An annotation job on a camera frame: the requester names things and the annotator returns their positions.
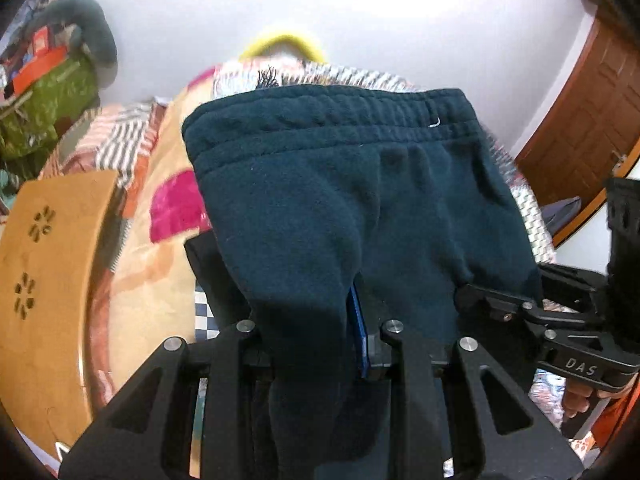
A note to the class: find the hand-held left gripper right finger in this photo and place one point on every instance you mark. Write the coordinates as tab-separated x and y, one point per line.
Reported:
358	332

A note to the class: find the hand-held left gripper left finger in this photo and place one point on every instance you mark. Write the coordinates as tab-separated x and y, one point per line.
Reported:
250	357

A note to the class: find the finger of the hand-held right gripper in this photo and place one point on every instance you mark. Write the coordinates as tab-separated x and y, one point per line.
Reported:
500	302
585	360

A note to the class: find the dark teal fleece pants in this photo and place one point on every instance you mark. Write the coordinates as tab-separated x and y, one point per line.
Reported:
340	190

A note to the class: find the person's right hand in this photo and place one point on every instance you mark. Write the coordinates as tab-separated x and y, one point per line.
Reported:
580	397

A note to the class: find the grey-blue cloth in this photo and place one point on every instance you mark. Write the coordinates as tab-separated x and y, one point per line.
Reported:
562	214

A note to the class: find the brown wooden door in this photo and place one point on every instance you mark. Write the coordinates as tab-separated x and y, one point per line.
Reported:
590	130

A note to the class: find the wooden board with flower cutouts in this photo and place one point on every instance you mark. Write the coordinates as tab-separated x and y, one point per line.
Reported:
45	310

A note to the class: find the patchwork printed blanket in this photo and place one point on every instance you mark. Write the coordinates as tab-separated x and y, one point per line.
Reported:
165	160

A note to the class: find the yellow curved hanger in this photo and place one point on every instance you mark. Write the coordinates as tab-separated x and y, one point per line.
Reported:
282	42

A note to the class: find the green patterned cloth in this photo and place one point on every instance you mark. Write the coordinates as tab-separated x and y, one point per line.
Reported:
40	105

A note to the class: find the orange box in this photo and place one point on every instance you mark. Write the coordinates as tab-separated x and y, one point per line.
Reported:
42	62

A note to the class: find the grey plush cushion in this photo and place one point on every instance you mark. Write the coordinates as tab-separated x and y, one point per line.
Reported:
95	30

